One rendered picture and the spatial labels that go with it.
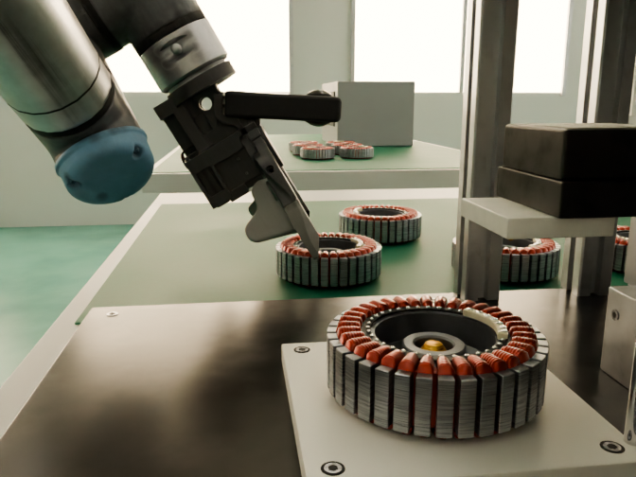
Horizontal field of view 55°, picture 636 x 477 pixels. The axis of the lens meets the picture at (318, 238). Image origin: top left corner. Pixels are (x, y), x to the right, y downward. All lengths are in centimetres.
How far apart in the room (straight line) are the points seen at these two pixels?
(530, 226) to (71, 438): 24
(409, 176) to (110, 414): 142
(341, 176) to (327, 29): 326
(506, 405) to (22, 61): 35
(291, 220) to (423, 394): 32
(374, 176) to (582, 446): 141
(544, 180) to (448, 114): 475
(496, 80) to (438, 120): 452
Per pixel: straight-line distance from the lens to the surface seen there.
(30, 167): 503
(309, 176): 164
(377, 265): 62
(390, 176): 168
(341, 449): 29
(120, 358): 42
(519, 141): 33
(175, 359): 41
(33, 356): 50
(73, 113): 48
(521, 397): 30
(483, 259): 53
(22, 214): 511
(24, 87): 46
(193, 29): 60
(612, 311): 40
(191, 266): 70
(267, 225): 57
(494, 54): 51
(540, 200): 31
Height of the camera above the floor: 93
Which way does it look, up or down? 13 degrees down
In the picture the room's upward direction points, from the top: straight up
